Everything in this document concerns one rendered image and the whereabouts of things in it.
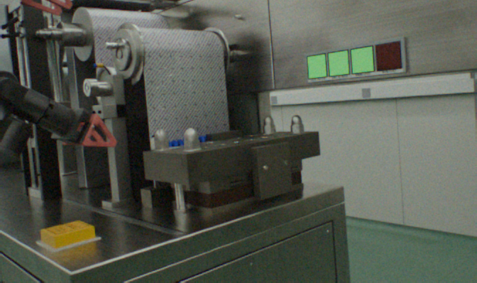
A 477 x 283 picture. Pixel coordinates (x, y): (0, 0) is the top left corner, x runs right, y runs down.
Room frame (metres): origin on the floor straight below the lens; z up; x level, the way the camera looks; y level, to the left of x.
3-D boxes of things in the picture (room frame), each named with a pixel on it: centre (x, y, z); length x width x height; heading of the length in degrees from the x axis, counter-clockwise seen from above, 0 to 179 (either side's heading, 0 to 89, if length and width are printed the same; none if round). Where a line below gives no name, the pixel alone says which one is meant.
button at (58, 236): (0.77, 0.31, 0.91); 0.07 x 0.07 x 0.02; 42
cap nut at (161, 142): (0.95, 0.17, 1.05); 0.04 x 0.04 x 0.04
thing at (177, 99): (1.09, 0.11, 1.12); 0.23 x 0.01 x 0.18; 132
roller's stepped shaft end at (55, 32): (1.18, 0.47, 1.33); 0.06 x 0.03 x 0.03; 132
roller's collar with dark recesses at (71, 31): (1.22, 0.43, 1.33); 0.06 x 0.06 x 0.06; 42
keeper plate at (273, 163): (0.96, -0.07, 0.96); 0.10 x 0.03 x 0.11; 132
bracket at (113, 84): (1.05, 0.30, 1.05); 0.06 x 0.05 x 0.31; 132
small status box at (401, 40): (0.97, -0.25, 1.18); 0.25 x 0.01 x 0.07; 42
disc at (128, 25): (1.05, 0.24, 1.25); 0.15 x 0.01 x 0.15; 42
